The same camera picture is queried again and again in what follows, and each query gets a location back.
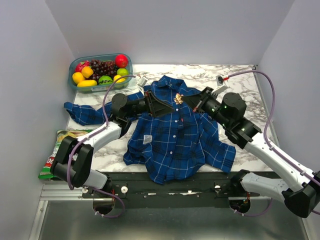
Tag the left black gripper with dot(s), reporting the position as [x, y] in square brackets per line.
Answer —
[155, 107]

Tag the yellow lemon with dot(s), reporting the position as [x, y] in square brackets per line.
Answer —
[77, 77]
[119, 79]

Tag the yellow mango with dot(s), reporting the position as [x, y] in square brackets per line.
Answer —
[87, 83]

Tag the red apple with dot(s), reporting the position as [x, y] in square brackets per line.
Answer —
[121, 61]

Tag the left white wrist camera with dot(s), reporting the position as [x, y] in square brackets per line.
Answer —
[141, 81]

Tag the green lime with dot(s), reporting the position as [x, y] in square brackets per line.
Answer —
[123, 72]

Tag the orange fruit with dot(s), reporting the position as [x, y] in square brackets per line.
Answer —
[87, 72]

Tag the yellow lemon right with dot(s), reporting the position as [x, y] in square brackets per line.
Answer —
[119, 79]

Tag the green red snack bag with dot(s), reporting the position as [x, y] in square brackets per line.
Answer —
[45, 173]

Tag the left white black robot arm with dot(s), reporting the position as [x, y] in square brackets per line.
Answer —
[73, 160]

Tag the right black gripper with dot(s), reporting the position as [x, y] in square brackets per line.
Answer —
[194, 101]

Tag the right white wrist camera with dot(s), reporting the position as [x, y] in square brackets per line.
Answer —
[222, 84]

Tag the yellow lemon left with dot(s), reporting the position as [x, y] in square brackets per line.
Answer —
[77, 77]

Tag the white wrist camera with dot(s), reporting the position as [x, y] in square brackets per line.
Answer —
[222, 84]
[141, 81]

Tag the blue plaid shirt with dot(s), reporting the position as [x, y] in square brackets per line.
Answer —
[176, 145]

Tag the black front mounting rail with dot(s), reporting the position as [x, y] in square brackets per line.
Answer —
[204, 189]

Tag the pink dragon fruit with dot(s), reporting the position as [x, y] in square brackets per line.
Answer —
[81, 65]

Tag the purple grape bunch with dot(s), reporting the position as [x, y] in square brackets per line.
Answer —
[103, 68]

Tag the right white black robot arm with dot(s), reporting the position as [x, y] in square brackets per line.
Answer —
[297, 187]

